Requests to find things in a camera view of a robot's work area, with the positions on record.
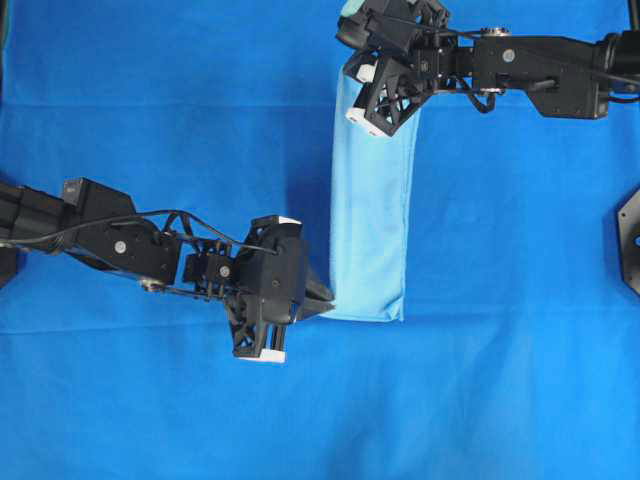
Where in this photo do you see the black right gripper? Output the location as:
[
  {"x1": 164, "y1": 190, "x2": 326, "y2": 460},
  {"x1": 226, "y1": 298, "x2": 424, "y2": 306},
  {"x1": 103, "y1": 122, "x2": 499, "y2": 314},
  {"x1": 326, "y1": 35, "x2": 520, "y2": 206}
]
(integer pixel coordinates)
[{"x1": 336, "y1": 1, "x2": 458, "y2": 137}]

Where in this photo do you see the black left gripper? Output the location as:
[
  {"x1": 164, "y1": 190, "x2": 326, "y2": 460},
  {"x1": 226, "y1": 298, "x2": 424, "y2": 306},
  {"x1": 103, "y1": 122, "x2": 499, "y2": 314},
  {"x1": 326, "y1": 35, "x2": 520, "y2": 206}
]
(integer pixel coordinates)
[{"x1": 225, "y1": 216, "x2": 335, "y2": 363}]

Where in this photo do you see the light blue towel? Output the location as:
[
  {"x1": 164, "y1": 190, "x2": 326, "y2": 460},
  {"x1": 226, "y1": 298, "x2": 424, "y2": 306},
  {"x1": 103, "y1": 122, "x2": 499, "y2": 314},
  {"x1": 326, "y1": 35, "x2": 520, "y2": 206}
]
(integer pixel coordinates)
[{"x1": 326, "y1": 74, "x2": 420, "y2": 322}]

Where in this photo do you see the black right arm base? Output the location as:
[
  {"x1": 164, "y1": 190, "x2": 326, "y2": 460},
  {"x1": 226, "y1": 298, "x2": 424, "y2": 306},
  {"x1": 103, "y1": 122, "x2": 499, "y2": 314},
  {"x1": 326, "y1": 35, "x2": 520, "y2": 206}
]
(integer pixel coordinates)
[{"x1": 615, "y1": 187, "x2": 640, "y2": 296}]

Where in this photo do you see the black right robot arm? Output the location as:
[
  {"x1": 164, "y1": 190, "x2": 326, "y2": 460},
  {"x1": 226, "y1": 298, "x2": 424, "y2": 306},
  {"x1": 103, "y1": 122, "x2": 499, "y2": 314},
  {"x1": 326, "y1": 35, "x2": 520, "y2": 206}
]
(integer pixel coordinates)
[{"x1": 336, "y1": 1, "x2": 639, "y2": 137}]

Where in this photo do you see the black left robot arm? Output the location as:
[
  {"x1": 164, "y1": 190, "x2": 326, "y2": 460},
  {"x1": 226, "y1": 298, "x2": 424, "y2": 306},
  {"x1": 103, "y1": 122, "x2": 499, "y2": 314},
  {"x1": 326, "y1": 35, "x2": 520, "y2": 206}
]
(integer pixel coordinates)
[{"x1": 1, "y1": 178, "x2": 334, "y2": 363}]

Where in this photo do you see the dark blue tablecloth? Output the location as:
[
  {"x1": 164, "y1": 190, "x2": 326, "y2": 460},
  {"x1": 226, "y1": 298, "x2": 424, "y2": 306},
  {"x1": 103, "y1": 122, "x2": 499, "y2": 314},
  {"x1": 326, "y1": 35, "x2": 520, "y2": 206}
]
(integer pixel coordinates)
[{"x1": 1, "y1": 1, "x2": 639, "y2": 479}]

